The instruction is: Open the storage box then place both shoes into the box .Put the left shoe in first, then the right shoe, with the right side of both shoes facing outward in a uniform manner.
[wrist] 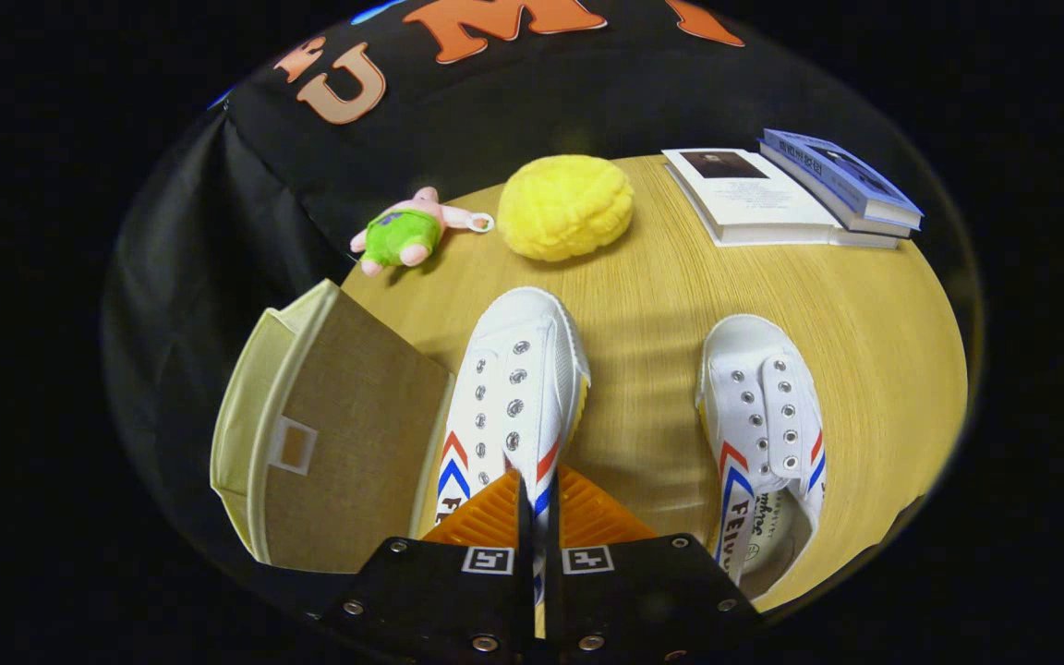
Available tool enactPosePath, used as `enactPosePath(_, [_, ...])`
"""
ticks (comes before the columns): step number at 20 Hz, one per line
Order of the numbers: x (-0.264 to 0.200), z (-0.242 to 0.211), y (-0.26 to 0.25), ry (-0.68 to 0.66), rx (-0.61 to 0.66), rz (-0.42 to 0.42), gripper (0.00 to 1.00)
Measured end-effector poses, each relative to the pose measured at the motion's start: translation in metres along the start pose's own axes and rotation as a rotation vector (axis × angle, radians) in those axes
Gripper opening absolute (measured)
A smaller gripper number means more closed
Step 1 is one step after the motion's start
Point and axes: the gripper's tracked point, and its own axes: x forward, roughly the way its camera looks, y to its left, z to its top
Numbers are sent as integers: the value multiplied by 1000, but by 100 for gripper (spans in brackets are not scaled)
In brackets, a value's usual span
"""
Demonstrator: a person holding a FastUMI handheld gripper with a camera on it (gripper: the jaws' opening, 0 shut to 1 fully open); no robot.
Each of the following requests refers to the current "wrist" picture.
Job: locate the white portrait cover book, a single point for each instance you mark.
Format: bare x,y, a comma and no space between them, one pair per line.
754,199

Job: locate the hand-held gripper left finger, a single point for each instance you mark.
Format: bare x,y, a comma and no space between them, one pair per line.
440,600

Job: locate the blue cover book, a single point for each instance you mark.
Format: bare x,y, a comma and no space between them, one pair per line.
828,171

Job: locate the beige fabric storage box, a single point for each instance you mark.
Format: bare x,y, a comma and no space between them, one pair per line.
347,434

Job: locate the black backdrop cloth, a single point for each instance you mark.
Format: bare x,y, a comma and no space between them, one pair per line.
495,111

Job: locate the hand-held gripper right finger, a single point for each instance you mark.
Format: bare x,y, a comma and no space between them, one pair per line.
652,600

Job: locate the pink plush toy green outfit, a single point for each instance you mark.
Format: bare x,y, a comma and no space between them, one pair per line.
403,235

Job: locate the white striped canvas shoe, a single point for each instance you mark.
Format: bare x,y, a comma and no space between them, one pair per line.
763,406
513,369

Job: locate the yellow round plush cushion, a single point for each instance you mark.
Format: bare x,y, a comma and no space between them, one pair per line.
564,208

